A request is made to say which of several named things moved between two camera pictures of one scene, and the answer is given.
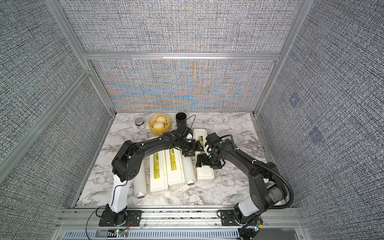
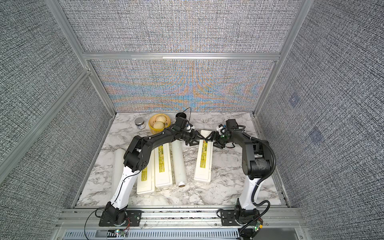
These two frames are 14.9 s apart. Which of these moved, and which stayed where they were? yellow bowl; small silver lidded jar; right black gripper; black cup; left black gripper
Moved: right black gripper; left black gripper
Stayed: black cup; yellow bowl; small silver lidded jar
